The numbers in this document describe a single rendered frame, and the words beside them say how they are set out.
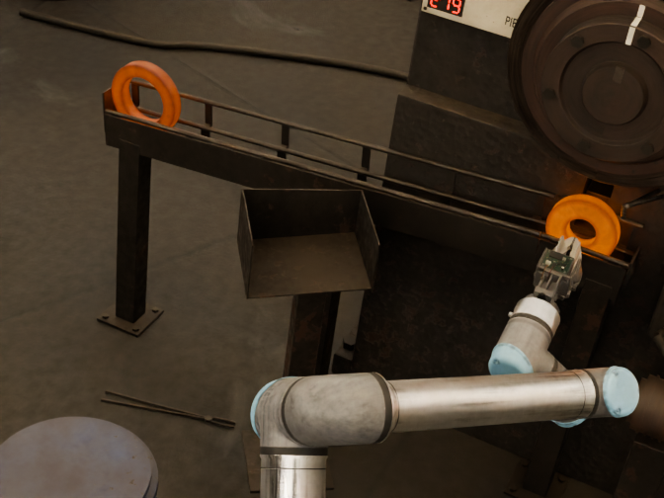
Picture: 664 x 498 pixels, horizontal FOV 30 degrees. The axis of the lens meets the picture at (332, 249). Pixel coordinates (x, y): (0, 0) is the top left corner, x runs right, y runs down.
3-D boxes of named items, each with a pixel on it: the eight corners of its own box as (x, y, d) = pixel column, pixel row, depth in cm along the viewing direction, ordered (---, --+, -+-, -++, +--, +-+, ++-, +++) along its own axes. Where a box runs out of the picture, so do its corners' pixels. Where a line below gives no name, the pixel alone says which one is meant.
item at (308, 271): (218, 432, 300) (241, 188, 258) (324, 429, 306) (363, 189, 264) (226, 494, 284) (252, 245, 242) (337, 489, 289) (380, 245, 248)
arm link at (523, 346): (508, 398, 235) (474, 366, 232) (532, 350, 241) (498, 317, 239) (542, 391, 227) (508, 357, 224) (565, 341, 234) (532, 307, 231)
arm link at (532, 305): (549, 349, 238) (504, 331, 241) (558, 330, 241) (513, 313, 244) (555, 323, 231) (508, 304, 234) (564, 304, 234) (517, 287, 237)
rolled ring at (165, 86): (173, 75, 284) (181, 69, 286) (108, 56, 291) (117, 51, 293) (175, 144, 294) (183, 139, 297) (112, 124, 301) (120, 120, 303)
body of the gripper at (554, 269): (582, 257, 240) (561, 302, 234) (576, 283, 247) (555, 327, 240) (545, 244, 242) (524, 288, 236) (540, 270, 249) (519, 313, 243)
